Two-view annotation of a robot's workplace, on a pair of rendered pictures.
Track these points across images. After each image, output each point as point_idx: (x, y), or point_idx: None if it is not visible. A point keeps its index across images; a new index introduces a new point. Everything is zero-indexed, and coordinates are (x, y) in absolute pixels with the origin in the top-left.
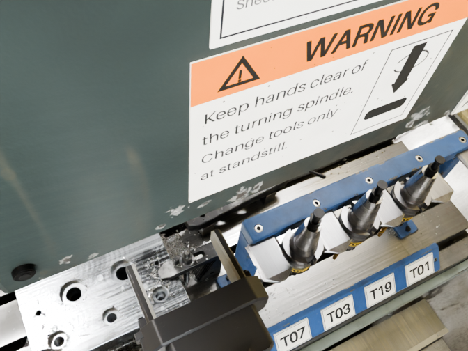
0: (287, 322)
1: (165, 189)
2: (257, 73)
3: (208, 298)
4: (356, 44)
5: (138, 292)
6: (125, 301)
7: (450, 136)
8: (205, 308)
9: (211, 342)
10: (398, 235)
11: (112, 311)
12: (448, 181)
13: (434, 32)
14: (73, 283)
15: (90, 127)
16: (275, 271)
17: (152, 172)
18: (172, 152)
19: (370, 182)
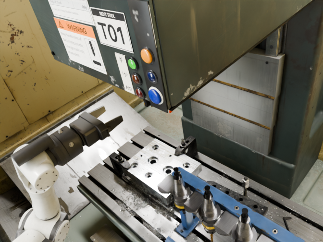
0: None
1: (64, 50)
2: (62, 26)
3: (93, 117)
4: (75, 30)
5: (95, 109)
6: (156, 176)
7: None
8: (90, 118)
9: (81, 123)
10: None
11: (151, 175)
12: None
13: (90, 39)
14: (157, 159)
15: (48, 22)
16: (162, 187)
17: (60, 42)
18: (60, 38)
19: (235, 209)
